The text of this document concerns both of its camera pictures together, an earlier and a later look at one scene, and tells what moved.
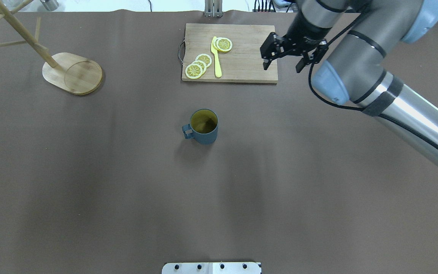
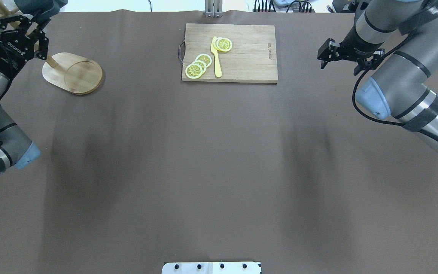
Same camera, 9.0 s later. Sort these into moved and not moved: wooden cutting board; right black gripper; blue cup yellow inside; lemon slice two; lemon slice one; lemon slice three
Moved: blue cup yellow inside; right black gripper
Not moved: lemon slice one; lemon slice two; wooden cutting board; lemon slice three
